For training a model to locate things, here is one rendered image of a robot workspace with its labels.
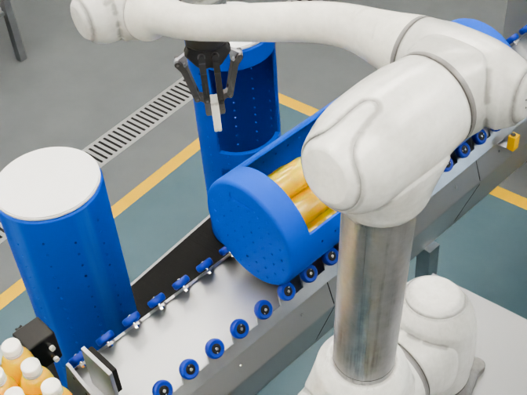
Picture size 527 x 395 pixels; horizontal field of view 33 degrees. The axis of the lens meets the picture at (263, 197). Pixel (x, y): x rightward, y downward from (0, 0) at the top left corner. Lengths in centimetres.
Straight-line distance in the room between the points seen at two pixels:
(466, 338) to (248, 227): 64
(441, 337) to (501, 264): 195
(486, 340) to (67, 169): 115
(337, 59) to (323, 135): 344
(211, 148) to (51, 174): 78
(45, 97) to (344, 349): 328
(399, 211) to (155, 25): 50
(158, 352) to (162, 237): 159
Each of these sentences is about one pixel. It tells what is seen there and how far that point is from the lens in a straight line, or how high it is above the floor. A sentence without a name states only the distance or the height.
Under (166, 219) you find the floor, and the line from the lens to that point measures 367.
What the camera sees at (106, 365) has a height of 105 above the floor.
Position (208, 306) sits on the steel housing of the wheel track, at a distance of 211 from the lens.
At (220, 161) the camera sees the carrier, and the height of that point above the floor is 59.
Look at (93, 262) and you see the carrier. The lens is 240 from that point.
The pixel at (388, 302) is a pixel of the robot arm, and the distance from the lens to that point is 127.
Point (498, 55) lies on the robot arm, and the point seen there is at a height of 190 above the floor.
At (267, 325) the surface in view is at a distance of 207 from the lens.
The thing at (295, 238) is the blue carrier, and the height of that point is 115.
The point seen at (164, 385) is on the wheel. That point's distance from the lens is 193.
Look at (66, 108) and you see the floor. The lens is 437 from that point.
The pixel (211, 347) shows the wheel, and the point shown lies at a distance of 198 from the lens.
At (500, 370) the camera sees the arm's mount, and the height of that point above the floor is 108.
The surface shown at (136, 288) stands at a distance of 323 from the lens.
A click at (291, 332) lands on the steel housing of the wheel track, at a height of 86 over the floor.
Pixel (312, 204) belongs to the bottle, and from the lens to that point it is 202.
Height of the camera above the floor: 254
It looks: 43 degrees down
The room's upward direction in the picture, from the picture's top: 5 degrees counter-clockwise
